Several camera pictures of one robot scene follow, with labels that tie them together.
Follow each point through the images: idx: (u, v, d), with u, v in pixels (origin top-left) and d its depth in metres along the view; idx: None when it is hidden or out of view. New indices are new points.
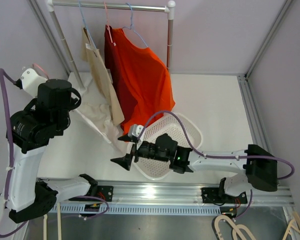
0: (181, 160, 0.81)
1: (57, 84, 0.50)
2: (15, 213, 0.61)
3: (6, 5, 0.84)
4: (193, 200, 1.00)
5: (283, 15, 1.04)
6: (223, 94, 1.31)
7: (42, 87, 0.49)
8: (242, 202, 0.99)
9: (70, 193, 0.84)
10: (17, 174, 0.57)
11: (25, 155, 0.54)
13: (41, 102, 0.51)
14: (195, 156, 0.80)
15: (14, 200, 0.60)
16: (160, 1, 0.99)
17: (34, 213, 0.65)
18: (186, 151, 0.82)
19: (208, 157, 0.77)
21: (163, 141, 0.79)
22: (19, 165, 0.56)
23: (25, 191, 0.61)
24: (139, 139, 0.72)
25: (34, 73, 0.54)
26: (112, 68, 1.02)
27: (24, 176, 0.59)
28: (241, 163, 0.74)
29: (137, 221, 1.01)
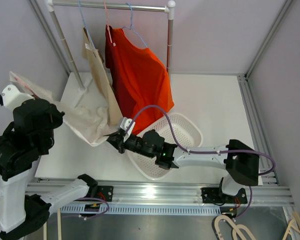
0: (166, 156, 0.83)
1: (33, 107, 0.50)
2: (5, 234, 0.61)
3: (7, 6, 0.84)
4: (193, 200, 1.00)
5: (284, 15, 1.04)
6: (223, 94, 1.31)
7: (17, 112, 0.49)
8: (241, 202, 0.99)
9: (66, 200, 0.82)
10: (0, 199, 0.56)
11: (7, 181, 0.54)
13: (18, 126, 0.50)
14: (180, 152, 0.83)
15: (3, 222, 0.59)
16: (160, 1, 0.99)
17: (27, 231, 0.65)
18: (172, 147, 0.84)
19: (192, 153, 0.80)
21: (151, 137, 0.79)
22: (1, 192, 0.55)
23: (12, 213, 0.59)
24: (127, 132, 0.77)
25: (15, 90, 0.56)
26: (113, 69, 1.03)
27: (9, 202, 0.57)
28: (222, 158, 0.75)
29: (137, 221, 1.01)
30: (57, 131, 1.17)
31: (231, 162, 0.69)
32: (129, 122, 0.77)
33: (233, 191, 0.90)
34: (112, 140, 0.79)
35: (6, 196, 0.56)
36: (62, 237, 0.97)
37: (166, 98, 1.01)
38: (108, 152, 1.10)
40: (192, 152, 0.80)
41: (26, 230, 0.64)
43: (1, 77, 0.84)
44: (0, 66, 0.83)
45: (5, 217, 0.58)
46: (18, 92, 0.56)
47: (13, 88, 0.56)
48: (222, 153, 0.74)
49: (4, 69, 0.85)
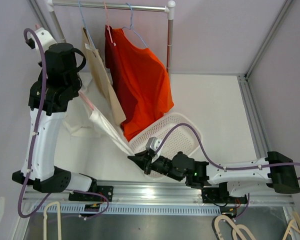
0: (197, 176, 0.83)
1: (60, 48, 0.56)
2: (40, 182, 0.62)
3: (6, 6, 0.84)
4: (193, 200, 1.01)
5: (283, 16, 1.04)
6: (223, 94, 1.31)
7: (48, 53, 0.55)
8: (242, 202, 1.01)
9: (78, 182, 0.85)
10: (40, 140, 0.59)
11: (49, 117, 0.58)
13: (51, 67, 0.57)
14: (214, 170, 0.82)
15: (38, 167, 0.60)
16: (160, 1, 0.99)
17: (55, 185, 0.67)
18: (203, 166, 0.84)
19: (229, 170, 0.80)
21: (181, 160, 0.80)
22: (43, 129, 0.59)
23: (47, 159, 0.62)
24: (156, 153, 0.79)
25: (48, 35, 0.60)
26: (112, 69, 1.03)
27: (47, 143, 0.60)
28: (265, 173, 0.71)
29: (137, 221, 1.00)
30: None
31: (275, 175, 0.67)
32: (158, 142, 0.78)
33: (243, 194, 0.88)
34: (139, 160, 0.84)
35: (46, 134, 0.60)
36: (62, 237, 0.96)
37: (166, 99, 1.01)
38: (109, 152, 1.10)
40: (229, 170, 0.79)
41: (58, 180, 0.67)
43: (1, 77, 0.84)
44: (0, 66, 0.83)
45: (43, 161, 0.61)
46: (50, 37, 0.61)
47: (45, 33, 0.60)
48: (263, 166, 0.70)
49: (4, 69, 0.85)
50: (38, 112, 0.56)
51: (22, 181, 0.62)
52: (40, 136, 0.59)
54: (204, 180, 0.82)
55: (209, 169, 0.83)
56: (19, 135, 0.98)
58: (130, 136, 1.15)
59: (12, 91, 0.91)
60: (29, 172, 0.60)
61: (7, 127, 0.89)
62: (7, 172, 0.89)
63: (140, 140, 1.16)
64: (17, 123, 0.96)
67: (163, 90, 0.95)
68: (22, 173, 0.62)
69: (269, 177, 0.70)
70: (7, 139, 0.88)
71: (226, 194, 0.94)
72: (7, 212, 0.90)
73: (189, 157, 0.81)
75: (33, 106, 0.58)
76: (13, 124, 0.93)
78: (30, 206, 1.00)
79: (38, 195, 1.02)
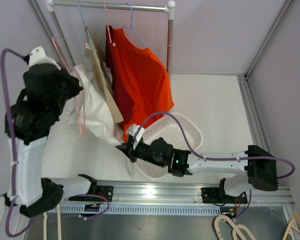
0: (178, 163, 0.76)
1: (41, 70, 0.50)
2: (26, 207, 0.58)
3: (6, 6, 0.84)
4: (193, 200, 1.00)
5: (283, 16, 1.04)
6: (223, 94, 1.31)
7: (27, 76, 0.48)
8: (242, 202, 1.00)
9: (74, 189, 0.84)
10: (22, 168, 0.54)
11: (27, 146, 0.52)
13: (31, 91, 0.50)
14: (195, 159, 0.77)
15: (23, 194, 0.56)
16: (160, 1, 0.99)
17: (45, 206, 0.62)
18: (185, 153, 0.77)
19: (208, 159, 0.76)
21: (159, 144, 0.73)
22: (23, 158, 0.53)
23: (32, 184, 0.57)
24: (136, 139, 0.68)
25: (42, 54, 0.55)
26: (112, 69, 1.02)
27: (29, 169, 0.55)
28: (242, 165, 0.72)
29: (137, 221, 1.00)
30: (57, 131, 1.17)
31: (252, 168, 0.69)
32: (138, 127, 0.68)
33: (236, 193, 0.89)
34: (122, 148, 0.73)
35: (27, 162, 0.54)
36: (62, 237, 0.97)
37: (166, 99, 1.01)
38: (108, 152, 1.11)
40: (209, 160, 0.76)
41: (46, 204, 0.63)
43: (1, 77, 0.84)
44: (0, 67, 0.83)
45: (28, 187, 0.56)
46: (44, 56, 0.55)
47: (41, 50, 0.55)
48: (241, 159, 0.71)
49: (4, 69, 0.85)
50: (13, 141, 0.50)
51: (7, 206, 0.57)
52: (20, 164, 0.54)
54: (184, 167, 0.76)
55: (190, 158, 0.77)
56: None
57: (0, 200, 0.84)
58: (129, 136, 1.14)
59: None
60: (14, 198, 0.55)
61: None
62: (6, 172, 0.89)
63: None
64: None
67: (162, 89, 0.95)
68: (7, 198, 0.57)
69: (245, 170, 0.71)
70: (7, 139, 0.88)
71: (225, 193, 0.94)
72: None
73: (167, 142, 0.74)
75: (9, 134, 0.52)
76: None
78: None
79: None
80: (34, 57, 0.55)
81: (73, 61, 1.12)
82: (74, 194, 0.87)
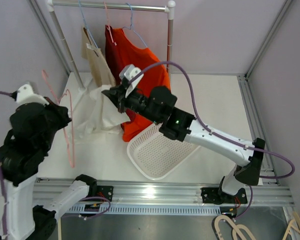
0: (177, 124, 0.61)
1: (28, 109, 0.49)
2: None
3: (6, 6, 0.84)
4: (193, 200, 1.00)
5: (283, 16, 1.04)
6: (222, 94, 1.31)
7: (14, 117, 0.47)
8: (242, 202, 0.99)
9: (70, 200, 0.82)
10: (12, 208, 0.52)
11: (17, 188, 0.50)
13: (18, 132, 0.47)
14: (199, 128, 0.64)
15: (14, 232, 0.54)
16: (160, 2, 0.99)
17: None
18: (186, 116, 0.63)
19: (214, 134, 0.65)
21: (160, 92, 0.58)
22: (13, 198, 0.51)
23: (24, 220, 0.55)
24: (131, 85, 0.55)
25: (30, 90, 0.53)
26: (113, 68, 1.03)
27: (21, 208, 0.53)
28: (247, 154, 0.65)
29: (137, 221, 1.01)
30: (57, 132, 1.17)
31: (256, 161, 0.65)
32: (136, 72, 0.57)
33: (232, 190, 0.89)
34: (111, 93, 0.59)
35: (18, 201, 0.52)
36: (61, 237, 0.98)
37: None
38: (108, 152, 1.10)
40: (214, 135, 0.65)
41: (39, 237, 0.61)
43: (1, 77, 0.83)
44: (0, 66, 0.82)
45: (19, 225, 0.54)
46: (32, 94, 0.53)
47: (29, 88, 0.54)
48: (251, 148, 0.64)
49: (4, 69, 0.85)
50: (1, 184, 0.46)
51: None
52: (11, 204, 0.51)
54: (185, 131, 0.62)
55: (194, 125, 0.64)
56: None
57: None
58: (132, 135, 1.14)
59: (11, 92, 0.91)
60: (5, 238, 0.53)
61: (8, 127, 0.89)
62: None
63: (140, 139, 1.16)
64: None
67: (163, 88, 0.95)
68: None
69: (249, 160, 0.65)
70: None
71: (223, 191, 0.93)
72: None
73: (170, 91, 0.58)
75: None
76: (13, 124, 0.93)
78: None
79: (38, 195, 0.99)
80: (21, 95, 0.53)
81: (73, 61, 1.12)
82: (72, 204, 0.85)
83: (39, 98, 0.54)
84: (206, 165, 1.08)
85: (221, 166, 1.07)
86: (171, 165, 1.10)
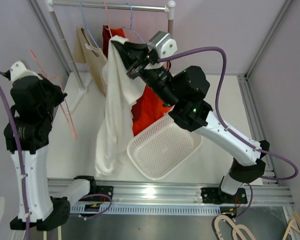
0: (194, 112, 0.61)
1: (25, 82, 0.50)
2: (42, 221, 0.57)
3: (6, 6, 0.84)
4: (193, 200, 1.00)
5: (283, 16, 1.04)
6: (222, 93, 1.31)
7: (14, 91, 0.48)
8: (242, 202, 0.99)
9: (76, 193, 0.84)
10: (31, 180, 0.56)
11: (34, 155, 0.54)
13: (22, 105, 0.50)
14: (215, 122, 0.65)
15: (37, 207, 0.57)
16: (160, 1, 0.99)
17: (58, 219, 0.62)
18: (206, 108, 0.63)
19: (228, 130, 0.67)
21: (192, 75, 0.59)
22: (31, 169, 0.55)
23: (43, 195, 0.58)
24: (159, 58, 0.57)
25: (22, 66, 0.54)
26: None
27: (39, 182, 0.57)
28: (255, 155, 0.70)
29: (137, 221, 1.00)
30: (57, 131, 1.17)
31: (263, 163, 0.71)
32: (170, 47, 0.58)
33: (232, 189, 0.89)
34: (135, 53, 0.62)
35: (35, 173, 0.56)
36: (62, 237, 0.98)
37: None
38: None
40: (229, 132, 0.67)
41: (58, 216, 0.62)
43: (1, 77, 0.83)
44: None
45: (39, 198, 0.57)
46: (24, 69, 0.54)
47: (20, 64, 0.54)
48: (259, 150, 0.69)
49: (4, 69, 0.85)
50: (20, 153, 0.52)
51: (22, 227, 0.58)
52: (29, 177, 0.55)
54: (201, 123, 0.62)
55: (211, 117, 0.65)
56: None
57: None
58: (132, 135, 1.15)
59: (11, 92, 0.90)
60: (28, 216, 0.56)
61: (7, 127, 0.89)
62: (7, 173, 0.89)
63: (140, 140, 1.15)
64: None
67: None
68: (20, 219, 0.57)
69: (256, 161, 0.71)
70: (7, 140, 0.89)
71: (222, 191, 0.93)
72: (8, 211, 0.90)
73: (206, 80, 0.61)
75: (13, 149, 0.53)
76: None
78: None
79: None
80: (14, 72, 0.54)
81: (73, 61, 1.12)
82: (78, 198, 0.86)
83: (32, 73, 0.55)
84: (205, 165, 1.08)
85: (221, 166, 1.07)
86: (171, 165, 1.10)
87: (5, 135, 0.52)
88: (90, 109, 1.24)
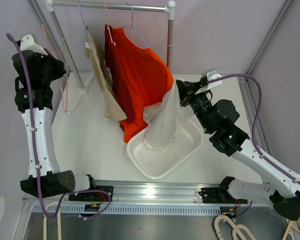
0: (230, 139, 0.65)
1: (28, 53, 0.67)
2: (51, 174, 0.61)
3: (6, 7, 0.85)
4: (193, 201, 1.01)
5: (283, 17, 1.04)
6: (222, 93, 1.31)
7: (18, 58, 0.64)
8: (242, 202, 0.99)
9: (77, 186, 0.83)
10: (40, 133, 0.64)
11: (42, 111, 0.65)
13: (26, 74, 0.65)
14: (250, 148, 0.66)
15: (46, 160, 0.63)
16: (160, 1, 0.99)
17: (66, 177, 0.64)
18: (242, 136, 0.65)
19: (265, 158, 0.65)
21: (225, 106, 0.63)
22: (40, 124, 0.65)
23: (52, 152, 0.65)
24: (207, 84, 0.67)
25: (31, 40, 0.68)
26: (112, 69, 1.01)
27: (47, 137, 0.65)
28: (294, 187, 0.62)
29: (138, 221, 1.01)
30: (57, 131, 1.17)
31: None
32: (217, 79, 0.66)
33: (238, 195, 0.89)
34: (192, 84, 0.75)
35: (43, 127, 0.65)
36: (62, 237, 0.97)
37: None
38: (108, 152, 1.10)
40: (264, 159, 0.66)
41: (65, 174, 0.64)
43: (1, 78, 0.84)
44: (0, 68, 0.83)
45: (48, 152, 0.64)
46: (32, 42, 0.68)
47: (30, 38, 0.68)
48: None
49: (4, 70, 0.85)
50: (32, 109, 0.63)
51: (33, 186, 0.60)
52: (38, 131, 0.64)
54: (234, 147, 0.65)
55: (247, 144, 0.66)
56: (19, 135, 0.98)
57: None
58: (128, 138, 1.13)
59: (11, 92, 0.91)
60: (39, 168, 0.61)
61: (7, 127, 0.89)
62: (7, 173, 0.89)
63: (140, 138, 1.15)
64: (17, 123, 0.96)
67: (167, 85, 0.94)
68: (30, 175, 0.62)
69: (296, 194, 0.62)
70: (6, 140, 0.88)
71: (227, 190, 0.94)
72: (7, 211, 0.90)
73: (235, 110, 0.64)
75: (24, 108, 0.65)
76: (13, 124, 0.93)
78: (30, 206, 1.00)
79: None
80: (25, 43, 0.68)
81: (73, 61, 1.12)
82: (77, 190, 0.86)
83: (40, 48, 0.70)
84: (205, 165, 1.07)
85: (221, 165, 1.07)
86: (171, 164, 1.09)
87: (17, 101, 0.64)
88: (90, 109, 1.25)
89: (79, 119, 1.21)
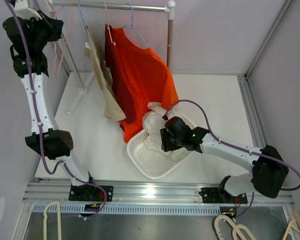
0: (195, 137, 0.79)
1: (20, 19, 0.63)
2: (52, 131, 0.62)
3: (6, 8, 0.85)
4: (193, 200, 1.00)
5: (283, 17, 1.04)
6: (223, 92, 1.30)
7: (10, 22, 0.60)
8: (242, 202, 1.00)
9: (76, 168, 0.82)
10: (39, 98, 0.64)
11: (40, 76, 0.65)
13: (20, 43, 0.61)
14: (210, 138, 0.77)
15: (47, 119, 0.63)
16: (160, 1, 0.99)
17: (66, 134, 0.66)
18: (203, 131, 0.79)
19: (223, 142, 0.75)
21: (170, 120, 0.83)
22: (39, 87, 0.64)
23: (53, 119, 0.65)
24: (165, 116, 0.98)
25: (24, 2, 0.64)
26: (112, 69, 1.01)
27: (46, 102, 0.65)
28: (251, 158, 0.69)
29: (137, 221, 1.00)
30: None
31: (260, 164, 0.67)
32: None
33: (235, 191, 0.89)
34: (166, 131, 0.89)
35: (43, 92, 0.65)
36: (62, 237, 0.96)
37: (169, 97, 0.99)
38: (108, 152, 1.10)
40: (223, 143, 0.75)
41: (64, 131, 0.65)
43: (1, 78, 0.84)
44: (0, 68, 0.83)
45: (49, 114, 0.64)
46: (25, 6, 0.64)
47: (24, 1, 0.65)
48: (255, 153, 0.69)
49: (5, 71, 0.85)
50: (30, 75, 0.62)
51: (37, 141, 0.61)
52: (38, 94, 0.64)
54: (196, 141, 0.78)
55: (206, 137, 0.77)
56: (21, 135, 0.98)
57: None
58: (128, 138, 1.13)
59: (11, 93, 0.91)
60: (41, 125, 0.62)
61: (7, 127, 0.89)
62: (7, 173, 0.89)
63: (140, 138, 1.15)
64: (18, 123, 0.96)
67: (167, 87, 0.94)
68: (33, 132, 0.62)
69: (253, 164, 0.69)
70: (6, 140, 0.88)
71: (224, 189, 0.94)
72: (7, 211, 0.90)
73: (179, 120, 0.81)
75: (23, 73, 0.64)
76: (13, 124, 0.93)
78: (30, 206, 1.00)
79: (39, 195, 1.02)
80: (19, 6, 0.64)
81: (74, 61, 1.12)
82: (75, 175, 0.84)
83: (33, 12, 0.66)
84: (206, 165, 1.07)
85: (221, 165, 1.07)
86: (171, 164, 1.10)
87: (15, 68, 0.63)
88: (90, 109, 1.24)
89: (79, 118, 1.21)
